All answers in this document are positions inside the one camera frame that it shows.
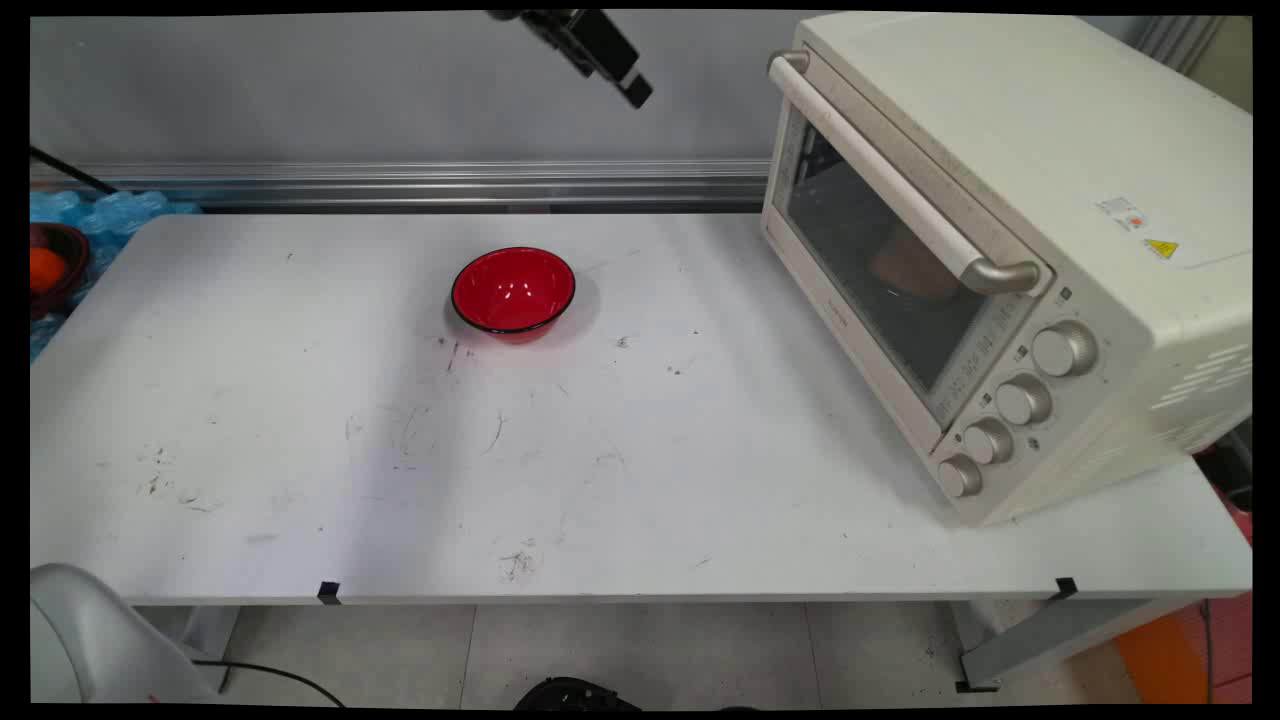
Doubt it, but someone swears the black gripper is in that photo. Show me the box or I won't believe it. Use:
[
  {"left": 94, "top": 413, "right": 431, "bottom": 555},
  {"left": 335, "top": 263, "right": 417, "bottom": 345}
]
[{"left": 520, "top": 10, "right": 654, "bottom": 109}]

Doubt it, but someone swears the oven door with handle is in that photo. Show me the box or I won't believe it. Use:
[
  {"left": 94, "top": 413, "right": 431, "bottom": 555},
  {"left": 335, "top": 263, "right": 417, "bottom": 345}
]
[{"left": 762, "top": 48, "right": 1053, "bottom": 456}]

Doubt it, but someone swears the red plastic bowl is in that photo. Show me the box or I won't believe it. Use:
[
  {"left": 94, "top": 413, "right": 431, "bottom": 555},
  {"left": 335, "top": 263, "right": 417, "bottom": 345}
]
[{"left": 450, "top": 246, "right": 577, "bottom": 344}]

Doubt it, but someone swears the slice of bread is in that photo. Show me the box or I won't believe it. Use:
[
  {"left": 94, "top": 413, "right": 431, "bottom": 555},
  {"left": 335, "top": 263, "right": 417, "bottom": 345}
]
[{"left": 868, "top": 222, "right": 966, "bottom": 301}]

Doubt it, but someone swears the cream toaster oven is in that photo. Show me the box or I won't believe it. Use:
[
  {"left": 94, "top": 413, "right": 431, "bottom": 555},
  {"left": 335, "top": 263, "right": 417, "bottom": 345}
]
[{"left": 760, "top": 12, "right": 1253, "bottom": 528}]

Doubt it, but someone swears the white oven label sticker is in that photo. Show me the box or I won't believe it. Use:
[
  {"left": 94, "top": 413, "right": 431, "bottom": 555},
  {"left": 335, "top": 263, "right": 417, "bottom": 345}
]
[{"left": 1094, "top": 195, "right": 1152, "bottom": 234}]

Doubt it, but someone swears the large silver oven knob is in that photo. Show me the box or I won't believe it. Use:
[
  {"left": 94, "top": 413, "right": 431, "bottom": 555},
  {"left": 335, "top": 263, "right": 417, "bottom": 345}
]
[{"left": 1032, "top": 320, "right": 1099, "bottom": 379}]

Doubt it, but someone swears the small silver oven knob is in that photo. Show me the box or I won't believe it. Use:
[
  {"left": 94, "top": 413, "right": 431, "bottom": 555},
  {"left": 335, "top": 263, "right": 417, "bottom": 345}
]
[{"left": 937, "top": 454, "right": 984, "bottom": 499}]

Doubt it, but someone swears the blue water bottle pack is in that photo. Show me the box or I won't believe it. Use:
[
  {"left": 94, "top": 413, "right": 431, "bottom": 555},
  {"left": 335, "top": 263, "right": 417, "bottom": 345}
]
[{"left": 30, "top": 189, "right": 202, "bottom": 361}]

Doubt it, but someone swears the grey ribbed panel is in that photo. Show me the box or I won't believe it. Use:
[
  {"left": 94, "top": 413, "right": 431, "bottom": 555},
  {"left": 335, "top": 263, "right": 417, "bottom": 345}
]
[{"left": 1135, "top": 15, "right": 1227, "bottom": 77}]

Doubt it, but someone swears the dark red bowl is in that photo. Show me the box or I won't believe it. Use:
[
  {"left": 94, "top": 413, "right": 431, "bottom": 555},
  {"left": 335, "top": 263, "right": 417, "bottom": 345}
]
[{"left": 30, "top": 222, "right": 92, "bottom": 321}]

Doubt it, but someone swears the orange fruit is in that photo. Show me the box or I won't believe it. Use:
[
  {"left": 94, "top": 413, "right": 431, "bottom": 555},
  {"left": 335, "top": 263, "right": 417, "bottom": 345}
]
[{"left": 30, "top": 247, "right": 69, "bottom": 296}]

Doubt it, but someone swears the black round floor object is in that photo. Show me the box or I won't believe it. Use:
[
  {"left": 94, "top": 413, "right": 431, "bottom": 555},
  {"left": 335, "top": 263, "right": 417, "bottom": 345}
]
[{"left": 514, "top": 677, "right": 642, "bottom": 711}]

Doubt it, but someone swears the grey table leg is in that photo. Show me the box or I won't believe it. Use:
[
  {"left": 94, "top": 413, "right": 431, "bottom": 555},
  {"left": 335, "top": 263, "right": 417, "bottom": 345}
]
[
  {"left": 950, "top": 598, "right": 1201, "bottom": 694},
  {"left": 185, "top": 605, "right": 242, "bottom": 693}
]

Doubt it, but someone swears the orange floor object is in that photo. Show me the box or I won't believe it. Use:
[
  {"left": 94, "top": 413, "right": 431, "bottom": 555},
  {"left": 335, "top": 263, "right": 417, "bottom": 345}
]
[{"left": 1114, "top": 610, "right": 1212, "bottom": 705}]

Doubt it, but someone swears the aluminium rail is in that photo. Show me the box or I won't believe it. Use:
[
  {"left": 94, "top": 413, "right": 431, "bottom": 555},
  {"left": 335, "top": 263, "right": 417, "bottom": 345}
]
[{"left": 30, "top": 160, "right": 772, "bottom": 213}]

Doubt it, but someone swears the thin black cable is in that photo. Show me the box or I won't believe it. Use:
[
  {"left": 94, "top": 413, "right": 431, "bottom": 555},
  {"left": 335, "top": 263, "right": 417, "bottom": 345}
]
[{"left": 30, "top": 145, "right": 122, "bottom": 197}]

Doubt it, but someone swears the black floor cable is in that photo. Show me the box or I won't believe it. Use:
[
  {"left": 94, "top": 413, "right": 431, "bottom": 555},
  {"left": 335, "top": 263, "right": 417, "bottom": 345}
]
[{"left": 195, "top": 659, "right": 347, "bottom": 708}]

